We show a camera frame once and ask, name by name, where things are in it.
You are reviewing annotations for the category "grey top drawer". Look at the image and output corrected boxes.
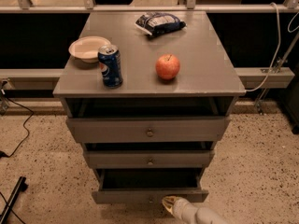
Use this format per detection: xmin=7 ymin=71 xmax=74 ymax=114
xmin=66 ymin=117 xmax=230 ymax=143

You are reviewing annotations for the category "grey wooden drawer cabinet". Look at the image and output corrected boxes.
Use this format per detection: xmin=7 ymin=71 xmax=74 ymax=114
xmin=52 ymin=10 xmax=247 ymax=179

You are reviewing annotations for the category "white paper bowl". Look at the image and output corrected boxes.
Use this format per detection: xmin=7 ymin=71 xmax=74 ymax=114
xmin=68 ymin=36 xmax=110 ymax=63

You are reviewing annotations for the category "grey drawer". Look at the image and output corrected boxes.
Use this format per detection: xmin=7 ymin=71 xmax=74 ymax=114
xmin=83 ymin=150 xmax=214 ymax=169
xmin=66 ymin=117 xmax=230 ymax=143
xmin=93 ymin=168 xmax=208 ymax=203

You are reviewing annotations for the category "white cable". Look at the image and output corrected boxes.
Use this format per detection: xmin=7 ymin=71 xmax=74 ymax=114
xmin=245 ymin=2 xmax=282 ymax=93

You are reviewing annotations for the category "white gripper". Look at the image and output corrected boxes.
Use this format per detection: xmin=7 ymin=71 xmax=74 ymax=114
xmin=162 ymin=196 xmax=198 ymax=224

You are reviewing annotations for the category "blue Pepsi soda can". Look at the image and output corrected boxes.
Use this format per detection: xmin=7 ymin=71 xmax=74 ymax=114
xmin=98 ymin=44 xmax=122 ymax=88

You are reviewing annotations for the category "black floor cable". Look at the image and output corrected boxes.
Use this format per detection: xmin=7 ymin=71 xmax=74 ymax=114
xmin=0 ymin=89 xmax=35 ymax=159

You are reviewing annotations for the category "black metal bar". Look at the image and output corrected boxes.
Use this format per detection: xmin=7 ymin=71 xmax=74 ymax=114
xmin=0 ymin=176 xmax=28 ymax=224

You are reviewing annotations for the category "red apple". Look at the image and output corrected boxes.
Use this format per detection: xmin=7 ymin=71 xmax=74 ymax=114
xmin=155 ymin=54 xmax=180 ymax=80

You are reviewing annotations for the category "grey bottom drawer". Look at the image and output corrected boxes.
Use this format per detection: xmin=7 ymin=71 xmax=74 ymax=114
xmin=93 ymin=168 xmax=208 ymax=203

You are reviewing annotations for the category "grey middle drawer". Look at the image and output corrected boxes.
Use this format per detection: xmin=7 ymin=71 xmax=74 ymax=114
xmin=83 ymin=150 xmax=214 ymax=169

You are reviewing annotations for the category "blue chip bag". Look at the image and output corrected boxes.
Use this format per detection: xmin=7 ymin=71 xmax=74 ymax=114
xmin=135 ymin=12 xmax=186 ymax=37

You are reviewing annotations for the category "grey metal railing frame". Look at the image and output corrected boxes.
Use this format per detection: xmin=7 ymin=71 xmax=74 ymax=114
xmin=0 ymin=0 xmax=298 ymax=91

